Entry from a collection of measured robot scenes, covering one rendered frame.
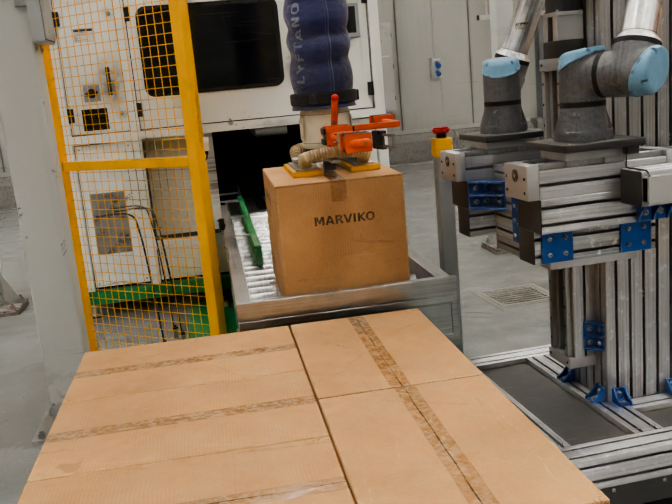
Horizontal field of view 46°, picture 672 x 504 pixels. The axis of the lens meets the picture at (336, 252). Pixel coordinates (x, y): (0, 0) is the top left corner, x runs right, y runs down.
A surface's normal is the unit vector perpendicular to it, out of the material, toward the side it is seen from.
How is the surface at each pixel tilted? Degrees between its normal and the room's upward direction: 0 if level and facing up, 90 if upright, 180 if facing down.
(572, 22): 90
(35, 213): 90
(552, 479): 0
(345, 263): 90
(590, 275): 90
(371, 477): 0
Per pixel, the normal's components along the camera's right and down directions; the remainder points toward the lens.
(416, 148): 0.22, 0.18
